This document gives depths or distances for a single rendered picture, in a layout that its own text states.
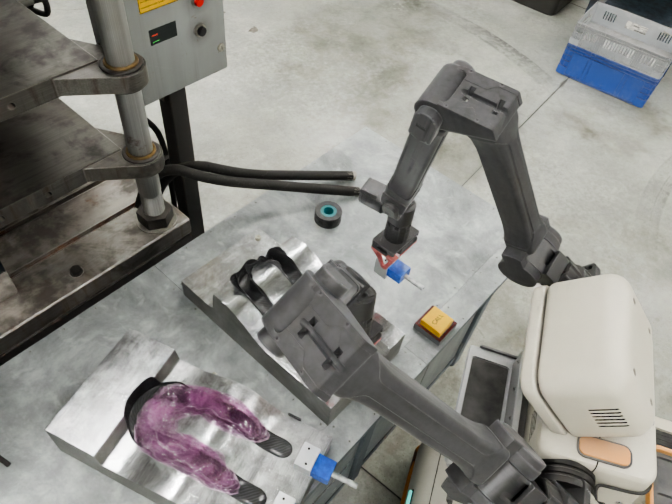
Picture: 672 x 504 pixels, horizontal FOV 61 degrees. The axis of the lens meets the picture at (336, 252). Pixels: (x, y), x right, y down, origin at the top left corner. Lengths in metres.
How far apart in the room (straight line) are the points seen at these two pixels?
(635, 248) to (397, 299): 1.88
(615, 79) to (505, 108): 3.36
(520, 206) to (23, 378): 1.12
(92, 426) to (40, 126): 0.80
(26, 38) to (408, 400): 1.19
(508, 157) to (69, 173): 1.04
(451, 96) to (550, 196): 2.43
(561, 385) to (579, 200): 2.49
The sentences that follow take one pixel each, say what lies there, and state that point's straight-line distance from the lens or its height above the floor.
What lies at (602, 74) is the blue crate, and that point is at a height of 0.11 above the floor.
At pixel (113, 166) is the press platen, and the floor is 1.04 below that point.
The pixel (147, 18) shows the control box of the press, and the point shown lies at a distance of 1.52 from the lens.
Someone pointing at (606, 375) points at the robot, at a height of 1.38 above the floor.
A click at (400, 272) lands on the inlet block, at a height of 0.95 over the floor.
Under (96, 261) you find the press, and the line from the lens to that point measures 1.64.
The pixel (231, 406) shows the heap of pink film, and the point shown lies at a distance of 1.21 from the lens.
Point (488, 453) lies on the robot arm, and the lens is 0.78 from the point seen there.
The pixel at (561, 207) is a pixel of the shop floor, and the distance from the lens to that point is 3.20.
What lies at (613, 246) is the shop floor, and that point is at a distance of 3.13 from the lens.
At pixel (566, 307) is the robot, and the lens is 0.92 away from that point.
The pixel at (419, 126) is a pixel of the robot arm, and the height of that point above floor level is 1.51.
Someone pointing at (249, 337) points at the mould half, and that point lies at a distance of 1.32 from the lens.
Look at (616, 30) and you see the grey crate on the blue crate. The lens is 4.47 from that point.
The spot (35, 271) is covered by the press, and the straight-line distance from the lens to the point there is 1.67.
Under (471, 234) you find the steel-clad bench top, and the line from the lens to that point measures 1.72.
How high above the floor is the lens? 2.01
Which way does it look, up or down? 50 degrees down
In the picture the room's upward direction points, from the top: 8 degrees clockwise
